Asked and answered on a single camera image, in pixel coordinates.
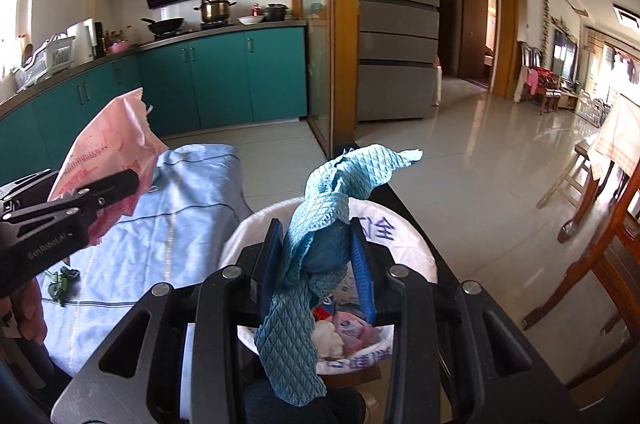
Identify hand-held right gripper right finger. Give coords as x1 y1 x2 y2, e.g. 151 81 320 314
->
350 220 577 424

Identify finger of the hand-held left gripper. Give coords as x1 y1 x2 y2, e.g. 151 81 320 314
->
0 169 58 212
2 169 141 229

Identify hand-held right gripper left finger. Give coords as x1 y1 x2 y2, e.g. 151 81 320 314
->
50 219 286 424

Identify bin with white liner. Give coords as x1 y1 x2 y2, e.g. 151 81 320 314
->
219 196 441 377

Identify large pink packet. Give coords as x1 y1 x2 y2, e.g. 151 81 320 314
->
47 88 171 248

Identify blue waffle cloth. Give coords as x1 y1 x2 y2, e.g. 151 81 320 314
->
254 144 424 408

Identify small pink packet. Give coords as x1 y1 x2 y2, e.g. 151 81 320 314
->
334 310 383 352

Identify person's left hand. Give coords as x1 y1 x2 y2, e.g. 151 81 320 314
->
17 276 47 346

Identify green vegetable leaves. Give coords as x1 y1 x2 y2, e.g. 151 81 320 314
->
44 266 81 305

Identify blue tablecloth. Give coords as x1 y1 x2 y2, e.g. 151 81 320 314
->
37 144 257 376

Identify crumpled white tissue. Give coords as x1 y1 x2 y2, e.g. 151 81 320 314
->
312 319 347 359

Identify white dish rack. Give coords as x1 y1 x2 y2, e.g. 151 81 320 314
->
12 34 76 92

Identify white kitchen appliance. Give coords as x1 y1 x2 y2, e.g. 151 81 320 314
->
67 18 97 65

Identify green kitchen base cabinets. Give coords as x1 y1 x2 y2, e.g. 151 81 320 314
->
0 26 309 165

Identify black wok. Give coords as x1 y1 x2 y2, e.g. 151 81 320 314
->
140 18 185 36

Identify steel cooking pot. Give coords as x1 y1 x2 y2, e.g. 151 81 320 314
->
194 0 237 25

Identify wooden stool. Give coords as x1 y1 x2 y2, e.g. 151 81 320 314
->
536 148 602 211

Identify dark lidded pot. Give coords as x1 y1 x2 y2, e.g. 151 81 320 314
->
261 4 290 23

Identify grey refrigerator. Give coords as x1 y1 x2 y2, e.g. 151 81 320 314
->
356 0 441 123

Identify wooden dining table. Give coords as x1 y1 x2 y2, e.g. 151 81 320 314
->
521 139 640 391

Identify chair with hanging clothes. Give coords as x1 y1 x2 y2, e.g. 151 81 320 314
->
512 42 562 115

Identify wooden door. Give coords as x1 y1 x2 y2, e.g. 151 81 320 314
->
462 0 499 80

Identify white low fence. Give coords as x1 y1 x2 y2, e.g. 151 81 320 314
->
576 90 614 131

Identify cream table cloth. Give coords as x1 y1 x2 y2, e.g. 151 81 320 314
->
587 94 640 178

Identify ceiling air vent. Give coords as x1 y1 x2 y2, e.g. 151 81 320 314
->
613 4 640 27

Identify glass partition with wooden frame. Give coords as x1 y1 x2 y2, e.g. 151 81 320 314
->
291 0 357 156

